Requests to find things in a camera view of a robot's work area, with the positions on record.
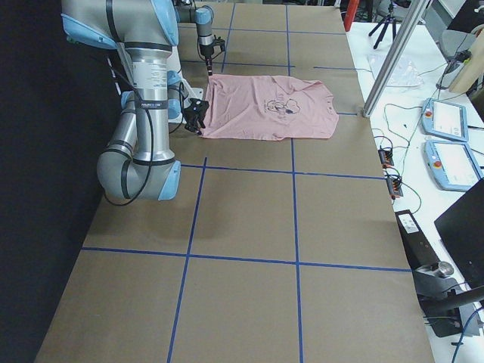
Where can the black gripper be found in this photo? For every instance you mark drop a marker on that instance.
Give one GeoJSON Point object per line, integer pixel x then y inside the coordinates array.
{"type": "Point", "coordinates": [206, 51]}
{"type": "Point", "coordinates": [191, 120]}

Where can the pink Snoopy t-shirt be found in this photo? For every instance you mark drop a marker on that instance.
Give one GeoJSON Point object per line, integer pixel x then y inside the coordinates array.
{"type": "Point", "coordinates": [268, 108]}

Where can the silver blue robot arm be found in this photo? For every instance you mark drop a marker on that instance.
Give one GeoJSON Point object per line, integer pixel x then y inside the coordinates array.
{"type": "Point", "coordinates": [137, 162]}
{"type": "Point", "coordinates": [202, 17]}

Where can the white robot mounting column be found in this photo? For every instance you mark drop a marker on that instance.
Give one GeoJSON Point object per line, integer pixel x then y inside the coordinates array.
{"type": "Point", "coordinates": [180, 91]}

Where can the red cylinder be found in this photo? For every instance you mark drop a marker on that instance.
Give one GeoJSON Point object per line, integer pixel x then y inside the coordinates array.
{"type": "Point", "coordinates": [350, 14]}

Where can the black tripod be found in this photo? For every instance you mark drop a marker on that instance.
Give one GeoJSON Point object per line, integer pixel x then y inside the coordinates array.
{"type": "Point", "coordinates": [383, 25]}

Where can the orange grey hub left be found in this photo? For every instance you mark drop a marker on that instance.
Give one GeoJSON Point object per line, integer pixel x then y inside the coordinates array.
{"type": "Point", "coordinates": [385, 156]}

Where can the orange grey hub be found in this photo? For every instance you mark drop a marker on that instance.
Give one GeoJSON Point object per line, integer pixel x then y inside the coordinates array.
{"type": "Point", "coordinates": [394, 185]}
{"type": "Point", "coordinates": [385, 156]}

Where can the clear plastic bag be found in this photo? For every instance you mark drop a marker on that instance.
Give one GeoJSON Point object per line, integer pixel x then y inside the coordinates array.
{"type": "Point", "coordinates": [405, 74]}

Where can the orange grey hub right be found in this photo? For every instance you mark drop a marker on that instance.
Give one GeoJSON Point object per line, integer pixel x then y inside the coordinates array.
{"type": "Point", "coordinates": [394, 185]}

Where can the blue teach pendant far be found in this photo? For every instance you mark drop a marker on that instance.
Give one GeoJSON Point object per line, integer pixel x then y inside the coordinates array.
{"type": "Point", "coordinates": [445, 120]}

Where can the blue teach pendant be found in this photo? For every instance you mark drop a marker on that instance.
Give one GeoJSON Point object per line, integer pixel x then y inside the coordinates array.
{"type": "Point", "coordinates": [445, 120]}
{"type": "Point", "coordinates": [452, 165]}

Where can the blue teach pendant near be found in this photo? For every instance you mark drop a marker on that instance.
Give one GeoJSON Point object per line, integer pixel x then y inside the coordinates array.
{"type": "Point", "coordinates": [452, 165]}

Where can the black box with label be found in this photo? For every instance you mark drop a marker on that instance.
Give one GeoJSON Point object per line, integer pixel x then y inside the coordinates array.
{"type": "Point", "coordinates": [418, 249]}

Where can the black monitor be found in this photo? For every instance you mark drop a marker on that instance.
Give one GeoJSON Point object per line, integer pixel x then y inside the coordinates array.
{"type": "Point", "coordinates": [461, 230]}

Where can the aluminium frame post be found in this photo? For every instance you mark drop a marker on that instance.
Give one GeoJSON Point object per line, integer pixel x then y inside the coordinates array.
{"type": "Point", "coordinates": [395, 52]}

